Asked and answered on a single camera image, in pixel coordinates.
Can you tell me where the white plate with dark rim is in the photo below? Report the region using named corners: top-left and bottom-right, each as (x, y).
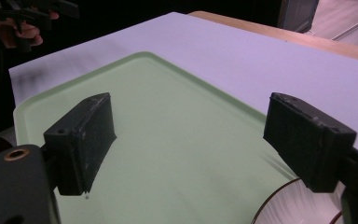
top-left (250, 176), bottom-right (346, 224)

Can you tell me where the dark cabinet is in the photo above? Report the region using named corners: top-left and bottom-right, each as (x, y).
top-left (277, 0), bottom-right (320, 34)

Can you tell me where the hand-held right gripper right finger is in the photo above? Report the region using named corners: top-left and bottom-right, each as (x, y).
top-left (263, 91), bottom-right (358, 193)

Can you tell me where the wooden table edge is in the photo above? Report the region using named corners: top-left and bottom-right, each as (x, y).
top-left (187, 10), bottom-right (358, 64)

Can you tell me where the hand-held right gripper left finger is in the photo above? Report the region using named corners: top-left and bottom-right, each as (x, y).
top-left (42, 91), bottom-right (117, 197)

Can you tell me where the white table mat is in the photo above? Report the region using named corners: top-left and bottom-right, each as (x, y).
top-left (8, 11), bottom-right (358, 151)

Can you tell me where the light green plastic tray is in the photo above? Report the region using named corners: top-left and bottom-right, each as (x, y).
top-left (13, 50), bottom-right (300, 224)

